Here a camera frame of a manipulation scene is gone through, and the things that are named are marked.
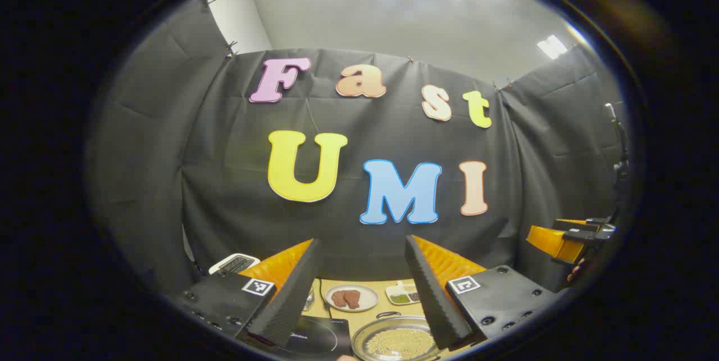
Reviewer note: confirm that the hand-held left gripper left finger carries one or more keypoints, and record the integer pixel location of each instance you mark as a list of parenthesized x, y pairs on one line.
[(295, 299)]

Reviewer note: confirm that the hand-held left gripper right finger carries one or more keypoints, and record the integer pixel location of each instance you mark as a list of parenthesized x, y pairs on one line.
[(429, 293)]

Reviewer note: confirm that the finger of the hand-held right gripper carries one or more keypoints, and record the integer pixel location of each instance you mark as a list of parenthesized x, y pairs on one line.
[(547, 240), (570, 222)]

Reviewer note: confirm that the black induction cooktop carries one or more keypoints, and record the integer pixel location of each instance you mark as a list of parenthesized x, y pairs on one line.
[(320, 338)]

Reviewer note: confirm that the pile of green beans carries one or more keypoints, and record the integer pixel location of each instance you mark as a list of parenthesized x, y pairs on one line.
[(400, 298)]

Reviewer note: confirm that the white divided dish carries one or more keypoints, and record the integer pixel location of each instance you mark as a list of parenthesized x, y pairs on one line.
[(393, 289)]

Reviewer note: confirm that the pile of soybeans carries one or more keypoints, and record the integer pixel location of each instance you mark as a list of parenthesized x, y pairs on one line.
[(399, 343)]

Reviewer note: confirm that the white round plate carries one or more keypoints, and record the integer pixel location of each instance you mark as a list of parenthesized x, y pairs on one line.
[(369, 296)]

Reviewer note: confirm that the white toaster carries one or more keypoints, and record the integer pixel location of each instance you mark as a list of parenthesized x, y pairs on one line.
[(236, 264)]

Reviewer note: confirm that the small ceiling light panel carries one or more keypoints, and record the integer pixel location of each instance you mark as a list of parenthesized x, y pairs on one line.
[(551, 46)]

